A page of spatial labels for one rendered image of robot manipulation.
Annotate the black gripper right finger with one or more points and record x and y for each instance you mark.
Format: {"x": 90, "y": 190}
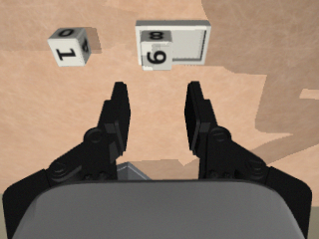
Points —
{"x": 222, "y": 158}

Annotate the white number cube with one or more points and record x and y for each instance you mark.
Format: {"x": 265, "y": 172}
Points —
{"x": 70, "y": 47}
{"x": 156, "y": 50}

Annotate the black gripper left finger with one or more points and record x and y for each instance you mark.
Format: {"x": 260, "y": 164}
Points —
{"x": 96, "y": 156}

